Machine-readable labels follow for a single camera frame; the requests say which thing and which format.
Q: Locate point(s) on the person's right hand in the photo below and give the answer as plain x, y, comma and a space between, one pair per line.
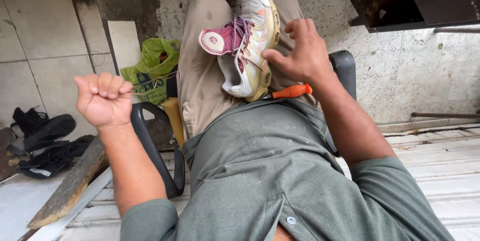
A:
309, 57

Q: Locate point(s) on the person's left hand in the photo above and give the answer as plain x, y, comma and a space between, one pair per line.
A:
103, 107

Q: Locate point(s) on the thin tan sewing thread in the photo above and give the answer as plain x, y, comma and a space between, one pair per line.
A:
150, 85

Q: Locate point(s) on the black chair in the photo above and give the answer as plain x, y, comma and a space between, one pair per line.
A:
345, 68

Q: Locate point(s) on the white and maroon sneaker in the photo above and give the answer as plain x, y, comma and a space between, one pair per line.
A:
251, 53

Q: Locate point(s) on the black shoe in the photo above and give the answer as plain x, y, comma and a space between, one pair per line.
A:
41, 128
56, 156

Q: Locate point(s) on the white tile slab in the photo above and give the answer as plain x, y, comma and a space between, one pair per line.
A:
123, 43

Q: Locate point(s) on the green plastic bag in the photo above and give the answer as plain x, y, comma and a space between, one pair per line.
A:
155, 58

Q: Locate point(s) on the yellow foam cushion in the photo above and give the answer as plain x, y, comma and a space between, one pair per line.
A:
174, 119

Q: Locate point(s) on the weathered wooden plank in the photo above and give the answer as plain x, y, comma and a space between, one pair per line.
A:
71, 184

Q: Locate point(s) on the beige trousers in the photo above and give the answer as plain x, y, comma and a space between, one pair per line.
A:
202, 45

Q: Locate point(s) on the grey metal strip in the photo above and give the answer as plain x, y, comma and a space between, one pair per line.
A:
71, 211

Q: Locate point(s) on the grey-green shirt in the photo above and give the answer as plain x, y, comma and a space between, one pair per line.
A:
262, 173

